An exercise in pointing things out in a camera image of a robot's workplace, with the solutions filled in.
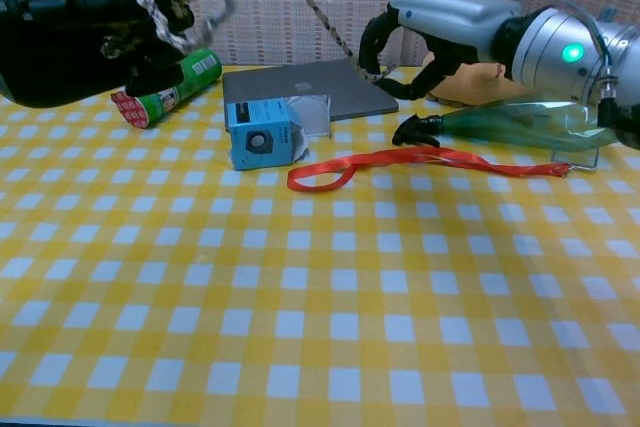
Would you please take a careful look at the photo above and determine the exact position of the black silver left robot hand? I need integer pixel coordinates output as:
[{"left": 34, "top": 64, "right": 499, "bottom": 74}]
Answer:
[{"left": 0, "top": 0, "right": 197, "bottom": 109}]

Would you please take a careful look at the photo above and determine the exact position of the orange lanyard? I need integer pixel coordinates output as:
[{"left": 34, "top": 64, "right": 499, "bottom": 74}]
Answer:
[{"left": 286, "top": 146, "right": 569, "bottom": 194}]

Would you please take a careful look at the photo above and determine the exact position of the green chips can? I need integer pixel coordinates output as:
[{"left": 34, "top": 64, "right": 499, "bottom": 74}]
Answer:
[{"left": 110, "top": 48, "right": 223, "bottom": 130}]

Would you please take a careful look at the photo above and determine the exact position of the silver laptop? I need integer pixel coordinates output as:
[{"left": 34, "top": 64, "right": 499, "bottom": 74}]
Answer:
[{"left": 222, "top": 58, "right": 400, "bottom": 124}]

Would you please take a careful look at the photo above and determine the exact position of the yellow checkered tablecloth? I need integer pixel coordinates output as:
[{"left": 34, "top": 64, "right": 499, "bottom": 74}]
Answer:
[{"left": 0, "top": 64, "right": 640, "bottom": 424}]

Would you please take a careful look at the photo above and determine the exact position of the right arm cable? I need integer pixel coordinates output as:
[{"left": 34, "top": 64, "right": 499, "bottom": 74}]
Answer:
[{"left": 567, "top": 0, "right": 624, "bottom": 131}]

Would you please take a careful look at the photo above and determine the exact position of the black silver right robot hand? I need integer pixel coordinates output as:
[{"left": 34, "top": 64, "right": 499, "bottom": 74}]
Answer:
[{"left": 358, "top": 0, "right": 524, "bottom": 101}]

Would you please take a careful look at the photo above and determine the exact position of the clear badge holder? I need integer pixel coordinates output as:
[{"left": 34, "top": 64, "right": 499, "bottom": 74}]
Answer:
[{"left": 548, "top": 145, "right": 601, "bottom": 174}]

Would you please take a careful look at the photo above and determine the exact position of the clear plastic case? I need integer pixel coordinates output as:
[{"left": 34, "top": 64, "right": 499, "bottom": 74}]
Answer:
[{"left": 287, "top": 93, "right": 334, "bottom": 140}]

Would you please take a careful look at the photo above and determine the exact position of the orange plush toy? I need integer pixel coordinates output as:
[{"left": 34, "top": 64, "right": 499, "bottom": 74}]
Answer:
[{"left": 422, "top": 50, "right": 531, "bottom": 104}]

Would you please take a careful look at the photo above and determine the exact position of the green spray bottle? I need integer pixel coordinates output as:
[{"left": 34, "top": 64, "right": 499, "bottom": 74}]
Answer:
[{"left": 392, "top": 98, "right": 622, "bottom": 154}]

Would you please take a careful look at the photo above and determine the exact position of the blue speaker box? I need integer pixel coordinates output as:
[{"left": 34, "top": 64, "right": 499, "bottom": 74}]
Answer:
[{"left": 225, "top": 98, "right": 311, "bottom": 172}]

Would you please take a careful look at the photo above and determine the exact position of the bamboo folding screen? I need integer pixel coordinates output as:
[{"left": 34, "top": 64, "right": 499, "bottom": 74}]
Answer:
[{"left": 0, "top": 0, "right": 640, "bottom": 71}]

